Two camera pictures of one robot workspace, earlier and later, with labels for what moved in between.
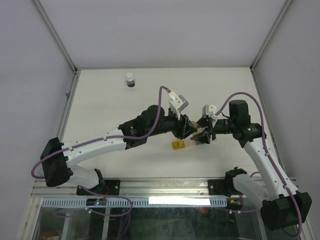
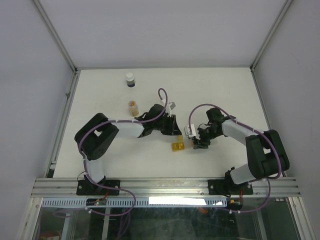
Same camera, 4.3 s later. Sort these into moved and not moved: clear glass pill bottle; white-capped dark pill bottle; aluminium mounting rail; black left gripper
Moved: clear glass pill bottle; black left gripper
Not moved: white-capped dark pill bottle; aluminium mounting rail
